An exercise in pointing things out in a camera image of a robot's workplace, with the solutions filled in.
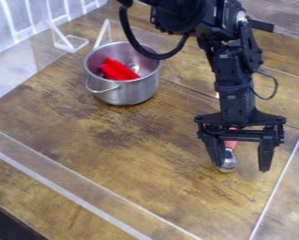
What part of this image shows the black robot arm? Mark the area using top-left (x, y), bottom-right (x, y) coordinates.
top-left (150, 0), bottom-right (286, 173)

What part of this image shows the clear acrylic barrier back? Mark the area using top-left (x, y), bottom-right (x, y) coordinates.
top-left (51, 19), bottom-right (299, 126)

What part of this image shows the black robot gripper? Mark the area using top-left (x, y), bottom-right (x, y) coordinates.
top-left (194, 90), bottom-right (288, 173)

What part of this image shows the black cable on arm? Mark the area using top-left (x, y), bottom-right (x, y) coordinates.
top-left (118, 0), bottom-right (191, 61)

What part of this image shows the red object in pot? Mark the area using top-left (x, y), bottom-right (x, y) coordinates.
top-left (99, 57), bottom-right (141, 81)

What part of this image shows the black strip on table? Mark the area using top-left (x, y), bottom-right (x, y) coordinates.
top-left (250, 19), bottom-right (274, 33)

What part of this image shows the clear acrylic barrier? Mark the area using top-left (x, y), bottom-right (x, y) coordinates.
top-left (0, 131), bottom-right (202, 240)
top-left (51, 19), bottom-right (299, 126)

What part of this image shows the small silver metal pot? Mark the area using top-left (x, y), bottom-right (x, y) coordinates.
top-left (84, 41), bottom-right (162, 105)

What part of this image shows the pink handled metal spoon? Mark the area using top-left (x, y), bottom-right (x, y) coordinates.
top-left (215, 127), bottom-right (241, 173)

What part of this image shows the clear acrylic barrier front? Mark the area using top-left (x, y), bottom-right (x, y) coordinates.
top-left (0, 131), bottom-right (202, 240)

